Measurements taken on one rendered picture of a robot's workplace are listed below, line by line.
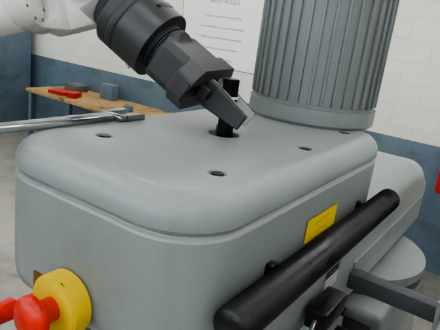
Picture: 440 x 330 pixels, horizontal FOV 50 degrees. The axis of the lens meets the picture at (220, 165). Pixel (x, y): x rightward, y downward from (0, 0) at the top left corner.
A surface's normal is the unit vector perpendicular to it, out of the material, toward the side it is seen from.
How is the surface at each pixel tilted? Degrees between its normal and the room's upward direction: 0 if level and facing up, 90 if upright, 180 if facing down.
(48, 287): 90
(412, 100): 90
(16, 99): 90
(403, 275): 0
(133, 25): 78
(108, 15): 90
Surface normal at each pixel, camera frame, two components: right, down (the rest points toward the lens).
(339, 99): 0.22, 0.30
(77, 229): -0.56, 0.17
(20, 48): 0.82, 0.26
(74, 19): -0.12, -0.07
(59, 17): 0.60, -0.19
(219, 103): -0.36, 0.22
